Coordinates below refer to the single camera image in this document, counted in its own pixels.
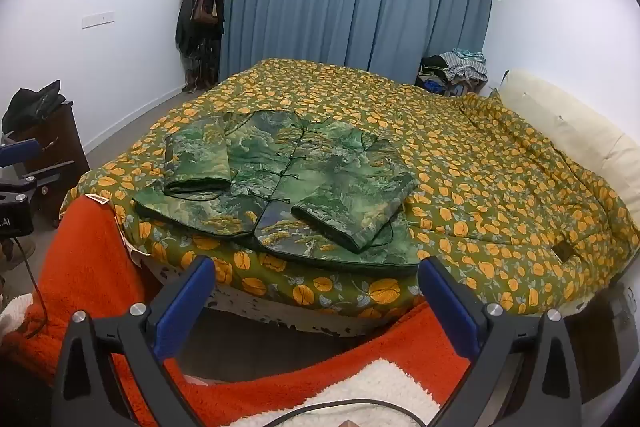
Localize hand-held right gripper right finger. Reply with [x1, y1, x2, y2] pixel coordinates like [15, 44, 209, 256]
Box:
[417, 257, 586, 427]

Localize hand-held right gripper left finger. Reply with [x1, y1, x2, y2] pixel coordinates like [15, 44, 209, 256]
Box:
[50, 255, 217, 427]

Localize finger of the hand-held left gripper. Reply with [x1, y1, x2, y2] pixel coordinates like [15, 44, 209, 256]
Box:
[19, 160, 77, 195]
[0, 138, 42, 168]

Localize green landscape print jacket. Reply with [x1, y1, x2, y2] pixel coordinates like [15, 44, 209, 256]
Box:
[132, 109, 421, 255]

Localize dark hanging clothes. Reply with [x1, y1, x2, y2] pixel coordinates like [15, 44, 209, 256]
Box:
[175, 0, 224, 94]

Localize dark clothes pile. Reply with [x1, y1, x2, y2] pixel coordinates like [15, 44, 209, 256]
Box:
[416, 55, 458, 96]

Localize pile of clothes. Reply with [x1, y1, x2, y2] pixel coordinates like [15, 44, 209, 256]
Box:
[439, 48, 489, 84]

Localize dark wooden cabinet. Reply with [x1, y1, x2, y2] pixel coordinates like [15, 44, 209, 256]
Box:
[9, 101, 91, 228]

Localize black bag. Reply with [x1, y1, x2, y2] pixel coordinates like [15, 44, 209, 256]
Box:
[1, 80, 67, 135]

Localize orange fleece robe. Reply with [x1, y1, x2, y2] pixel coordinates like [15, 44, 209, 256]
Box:
[0, 194, 473, 427]

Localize green quilt with orange fruits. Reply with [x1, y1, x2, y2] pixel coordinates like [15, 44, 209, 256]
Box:
[59, 58, 640, 320]

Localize cream padded headboard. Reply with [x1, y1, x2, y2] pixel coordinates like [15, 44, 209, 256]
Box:
[499, 69, 640, 204]

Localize brown handbag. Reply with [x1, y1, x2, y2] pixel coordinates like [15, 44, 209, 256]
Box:
[192, 0, 222, 26]

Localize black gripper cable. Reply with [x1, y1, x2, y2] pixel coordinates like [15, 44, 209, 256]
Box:
[257, 398, 437, 427]
[11, 234, 51, 339]

